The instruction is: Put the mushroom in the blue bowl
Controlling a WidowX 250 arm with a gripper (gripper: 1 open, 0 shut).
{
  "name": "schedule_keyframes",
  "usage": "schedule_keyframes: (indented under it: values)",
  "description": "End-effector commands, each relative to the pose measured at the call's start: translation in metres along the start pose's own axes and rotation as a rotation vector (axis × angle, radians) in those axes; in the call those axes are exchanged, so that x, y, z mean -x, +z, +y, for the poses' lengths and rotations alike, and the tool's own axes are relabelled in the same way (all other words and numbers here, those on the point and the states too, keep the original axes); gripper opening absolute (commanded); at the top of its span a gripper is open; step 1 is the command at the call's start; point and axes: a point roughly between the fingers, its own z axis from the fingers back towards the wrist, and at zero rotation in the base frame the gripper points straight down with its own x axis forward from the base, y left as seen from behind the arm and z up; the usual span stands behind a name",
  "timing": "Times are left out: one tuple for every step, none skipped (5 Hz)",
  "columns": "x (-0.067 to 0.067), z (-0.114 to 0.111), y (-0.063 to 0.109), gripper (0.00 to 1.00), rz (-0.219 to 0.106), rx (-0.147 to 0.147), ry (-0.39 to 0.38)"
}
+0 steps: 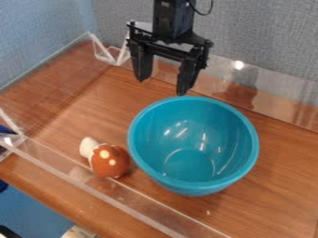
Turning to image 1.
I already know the blue object at left edge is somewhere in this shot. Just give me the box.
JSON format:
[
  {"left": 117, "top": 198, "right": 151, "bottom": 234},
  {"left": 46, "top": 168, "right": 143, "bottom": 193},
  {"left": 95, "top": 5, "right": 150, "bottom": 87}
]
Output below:
[{"left": 0, "top": 124, "right": 18, "bottom": 193}]

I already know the clear acrylic back barrier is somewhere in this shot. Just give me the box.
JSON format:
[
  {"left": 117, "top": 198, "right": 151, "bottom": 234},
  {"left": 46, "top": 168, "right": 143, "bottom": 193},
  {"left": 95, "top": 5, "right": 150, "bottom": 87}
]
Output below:
[{"left": 119, "top": 33, "right": 318, "bottom": 134}]

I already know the clear acrylic corner bracket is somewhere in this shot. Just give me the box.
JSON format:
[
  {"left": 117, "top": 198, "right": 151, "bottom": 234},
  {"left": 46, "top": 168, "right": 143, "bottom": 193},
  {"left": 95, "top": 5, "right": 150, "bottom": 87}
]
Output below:
[{"left": 87, "top": 30, "right": 137, "bottom": 67}]

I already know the blue plastic bowl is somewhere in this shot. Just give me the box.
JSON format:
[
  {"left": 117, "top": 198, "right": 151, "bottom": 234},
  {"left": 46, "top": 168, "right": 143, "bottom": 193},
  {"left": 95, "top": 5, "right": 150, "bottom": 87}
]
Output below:
[{"left": 127, "top": 96, "right": 260, "bottom": 196}]

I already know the brown toy mushroom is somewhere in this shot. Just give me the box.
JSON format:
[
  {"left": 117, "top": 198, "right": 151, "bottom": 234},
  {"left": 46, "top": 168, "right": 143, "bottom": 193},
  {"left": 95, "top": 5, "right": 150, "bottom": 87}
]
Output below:
[{"left": 79, "top": 137, "right": 131, "bottom": 178}]

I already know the clear acrylic front barrier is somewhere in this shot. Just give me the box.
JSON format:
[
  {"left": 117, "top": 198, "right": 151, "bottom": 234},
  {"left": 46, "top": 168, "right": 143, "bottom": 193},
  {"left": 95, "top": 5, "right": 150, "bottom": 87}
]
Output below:
[{"left": 0, "top": 108, "right": 231, "bottom": 238}]

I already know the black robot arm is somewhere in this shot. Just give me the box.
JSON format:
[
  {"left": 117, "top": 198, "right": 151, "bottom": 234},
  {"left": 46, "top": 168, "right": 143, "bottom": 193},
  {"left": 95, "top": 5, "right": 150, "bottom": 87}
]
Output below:
[{"left": 127, "top": 0, "right": 214, "bottom": 96}]

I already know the clear acrylic barrier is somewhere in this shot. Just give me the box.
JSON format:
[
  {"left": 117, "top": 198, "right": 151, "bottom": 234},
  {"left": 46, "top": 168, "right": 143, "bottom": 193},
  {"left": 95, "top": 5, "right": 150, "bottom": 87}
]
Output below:
[
  {"left": 0, "top": 108, "right": 231, "bottom": 238},
  {"left": 119, "top": 33, "right": 318, "bottom": 134}
]

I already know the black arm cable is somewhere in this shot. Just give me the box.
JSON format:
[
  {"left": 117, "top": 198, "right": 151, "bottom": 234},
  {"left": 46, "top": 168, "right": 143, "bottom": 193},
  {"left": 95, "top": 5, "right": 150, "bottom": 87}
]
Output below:
[{"left": 186, "top": 0, "right": 215, "bottom": 17}]

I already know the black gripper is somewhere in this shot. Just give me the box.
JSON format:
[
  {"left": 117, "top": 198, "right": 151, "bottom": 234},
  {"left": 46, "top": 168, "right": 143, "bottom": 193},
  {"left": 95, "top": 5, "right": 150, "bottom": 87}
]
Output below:
[{"left": 127, "top": 20, "right": 214, "bottom": 96}]

